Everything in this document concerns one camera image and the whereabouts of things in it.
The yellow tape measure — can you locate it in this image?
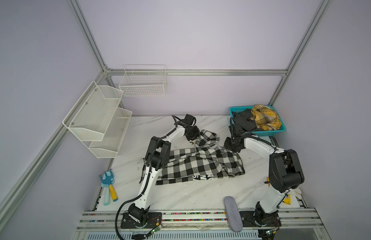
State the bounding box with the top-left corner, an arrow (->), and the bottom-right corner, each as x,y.
283,195 -> 291,205

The teal plastic basket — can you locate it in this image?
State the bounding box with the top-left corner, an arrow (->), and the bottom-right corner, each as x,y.
229,106 -> 286,137

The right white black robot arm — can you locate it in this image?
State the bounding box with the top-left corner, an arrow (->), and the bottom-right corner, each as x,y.
224,117 -> 304,227

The dark grey striped shirt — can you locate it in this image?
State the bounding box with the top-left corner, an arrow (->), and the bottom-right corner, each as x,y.
232,109 -> 262,132

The yellow handled toy tool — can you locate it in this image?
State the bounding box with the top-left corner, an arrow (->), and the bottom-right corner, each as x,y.
108,184 -> 118,202

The left black corrugated cable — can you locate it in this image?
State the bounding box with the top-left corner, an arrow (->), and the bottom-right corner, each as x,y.
114,167 -> 153,240

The aluminium frame profile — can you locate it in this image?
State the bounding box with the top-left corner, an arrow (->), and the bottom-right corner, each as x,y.
107,69 -> 287,76

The white wire wall basket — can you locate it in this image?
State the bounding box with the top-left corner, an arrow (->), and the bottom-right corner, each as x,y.
119,65 -> 168,97

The black white checkered shirt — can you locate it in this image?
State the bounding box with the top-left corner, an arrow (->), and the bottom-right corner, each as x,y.
156,130 -> 245,185

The grey foam microphone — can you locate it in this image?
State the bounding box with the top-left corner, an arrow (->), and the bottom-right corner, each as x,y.
223,196 -> 243,233

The white mesh two-tier shelf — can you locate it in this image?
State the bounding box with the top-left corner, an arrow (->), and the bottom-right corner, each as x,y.
62,82 -> 132,159

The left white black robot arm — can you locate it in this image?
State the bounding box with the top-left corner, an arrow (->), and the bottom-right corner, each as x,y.
115,114 -> 200,228

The yellow plaid shirt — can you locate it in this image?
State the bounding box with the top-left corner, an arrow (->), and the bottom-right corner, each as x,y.
251,105 -> 282,131

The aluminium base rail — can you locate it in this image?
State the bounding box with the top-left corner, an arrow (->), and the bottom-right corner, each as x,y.
73,208 -> 331,240

